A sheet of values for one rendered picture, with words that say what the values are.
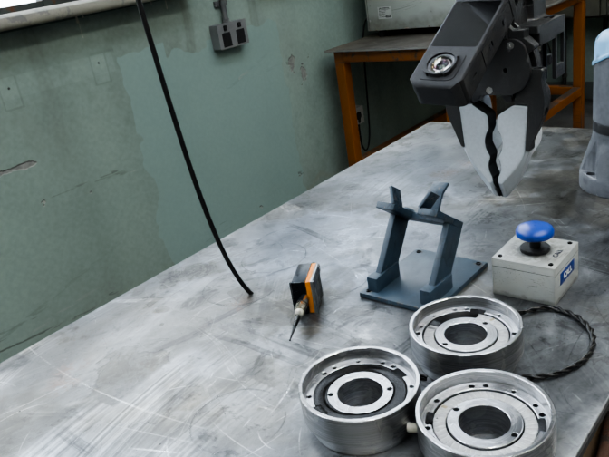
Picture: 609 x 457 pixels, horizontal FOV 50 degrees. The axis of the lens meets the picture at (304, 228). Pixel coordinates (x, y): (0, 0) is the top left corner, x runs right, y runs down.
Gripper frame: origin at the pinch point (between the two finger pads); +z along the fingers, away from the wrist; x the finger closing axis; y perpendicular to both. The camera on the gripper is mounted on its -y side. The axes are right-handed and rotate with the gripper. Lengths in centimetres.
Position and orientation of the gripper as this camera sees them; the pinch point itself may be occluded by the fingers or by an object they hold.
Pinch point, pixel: (497, 185)
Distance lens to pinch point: 62.6
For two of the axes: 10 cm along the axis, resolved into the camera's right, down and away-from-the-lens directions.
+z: 1.6, 9.1, 3.9
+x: -7.6, -1.4, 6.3
